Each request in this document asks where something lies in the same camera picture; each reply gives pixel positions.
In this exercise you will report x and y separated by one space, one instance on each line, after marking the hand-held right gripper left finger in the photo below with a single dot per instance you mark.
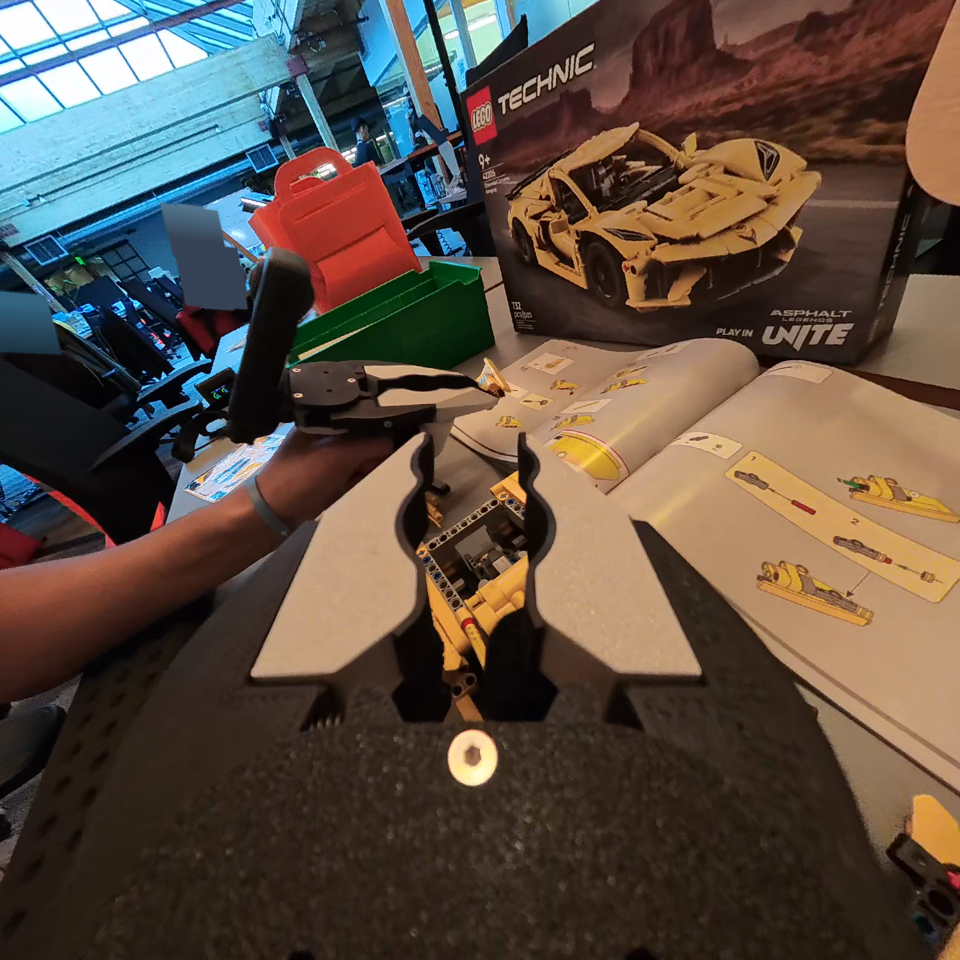
337 600

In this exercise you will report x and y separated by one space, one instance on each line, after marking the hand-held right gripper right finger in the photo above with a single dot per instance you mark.
615 600

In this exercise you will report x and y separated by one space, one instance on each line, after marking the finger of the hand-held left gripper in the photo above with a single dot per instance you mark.
420 375
442 409

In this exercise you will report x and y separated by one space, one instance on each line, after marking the yellow panel subassembly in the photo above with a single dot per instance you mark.
495 379

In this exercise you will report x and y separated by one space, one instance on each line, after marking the yellow toy car model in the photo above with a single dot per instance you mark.
487 592

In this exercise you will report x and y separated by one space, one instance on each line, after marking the person's left forearm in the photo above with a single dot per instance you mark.
112 600

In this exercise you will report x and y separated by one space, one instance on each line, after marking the grey desk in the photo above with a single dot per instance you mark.
922 330

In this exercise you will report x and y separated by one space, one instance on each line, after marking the person's left hand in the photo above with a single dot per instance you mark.
322 472

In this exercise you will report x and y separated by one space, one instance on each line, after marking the green plastic bin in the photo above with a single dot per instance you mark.
405 315

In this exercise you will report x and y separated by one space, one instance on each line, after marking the grey wristband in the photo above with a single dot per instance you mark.
266 506

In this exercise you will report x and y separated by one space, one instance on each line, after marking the red plastic bin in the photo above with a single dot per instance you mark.
337 225

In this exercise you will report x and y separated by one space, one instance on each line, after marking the printed paper sheet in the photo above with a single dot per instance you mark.
232 469

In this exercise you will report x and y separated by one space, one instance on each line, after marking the open instruction booklet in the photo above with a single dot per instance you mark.
750 450

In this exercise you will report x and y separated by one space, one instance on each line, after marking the toy car set box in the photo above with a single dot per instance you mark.
675 187

